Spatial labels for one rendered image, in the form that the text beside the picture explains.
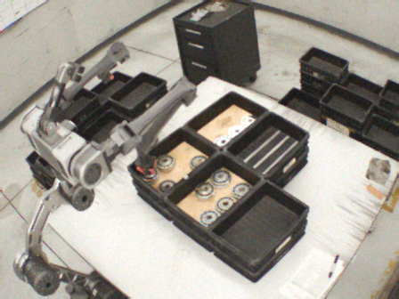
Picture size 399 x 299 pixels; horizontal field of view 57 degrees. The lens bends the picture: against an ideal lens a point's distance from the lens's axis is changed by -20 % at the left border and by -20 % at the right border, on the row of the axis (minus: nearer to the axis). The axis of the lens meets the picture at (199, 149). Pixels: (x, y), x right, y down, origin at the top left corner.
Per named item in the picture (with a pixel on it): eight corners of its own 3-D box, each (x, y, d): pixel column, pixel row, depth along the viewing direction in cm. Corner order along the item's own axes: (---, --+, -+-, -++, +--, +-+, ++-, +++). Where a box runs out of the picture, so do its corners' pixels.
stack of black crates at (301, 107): (331, 125, 343) (332, 104, 327) (315, 146, 328) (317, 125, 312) (293, 107, 364) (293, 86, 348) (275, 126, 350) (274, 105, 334)
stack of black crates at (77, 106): (79, 164, 350) (63, 124, 319) (62, 149, 366) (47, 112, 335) (111, 135, 369) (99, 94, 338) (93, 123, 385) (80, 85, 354)
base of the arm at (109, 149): (97, 165, 166) (88, 142, 158) (111, 152, 170) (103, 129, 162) (110, 173, 162) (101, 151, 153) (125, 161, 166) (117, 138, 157)
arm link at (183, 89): (188, 67, 182) (205, 83, 181) (180, 82, 194) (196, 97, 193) (107, 133, 163) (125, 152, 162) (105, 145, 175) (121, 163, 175)
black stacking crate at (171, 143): (166, 211, 220) (162, 197, 212) (131, 181, 237) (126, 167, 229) (223, 165, 237) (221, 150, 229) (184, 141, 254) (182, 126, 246)
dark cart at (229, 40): (224, 111, 393) (212, 28, 330) (186, 95, 416) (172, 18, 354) (262, 78, 421) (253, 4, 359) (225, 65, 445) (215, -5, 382)
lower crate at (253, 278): (255, 286, 193) (255, 275, 184) (211, 254, 210) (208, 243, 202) (306, 233, 210) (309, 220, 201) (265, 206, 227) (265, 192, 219)
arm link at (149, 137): (175, 81, 187) (193, 98, 186) (183, 77, 191) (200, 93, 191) (131, 141, 213) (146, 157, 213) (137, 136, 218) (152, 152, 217)
